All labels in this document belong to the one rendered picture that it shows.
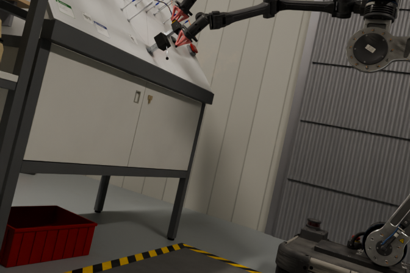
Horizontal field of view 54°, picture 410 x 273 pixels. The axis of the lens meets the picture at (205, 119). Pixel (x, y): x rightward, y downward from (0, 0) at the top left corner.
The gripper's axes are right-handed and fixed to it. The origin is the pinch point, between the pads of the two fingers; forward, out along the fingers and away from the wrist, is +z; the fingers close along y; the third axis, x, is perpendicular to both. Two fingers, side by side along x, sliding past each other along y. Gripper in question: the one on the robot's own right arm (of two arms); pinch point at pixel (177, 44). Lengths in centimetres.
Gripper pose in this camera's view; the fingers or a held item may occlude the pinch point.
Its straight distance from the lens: 212.6
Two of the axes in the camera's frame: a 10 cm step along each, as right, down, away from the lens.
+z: -7.5, 6.1, 2.4
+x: 4.0, 7.1, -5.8
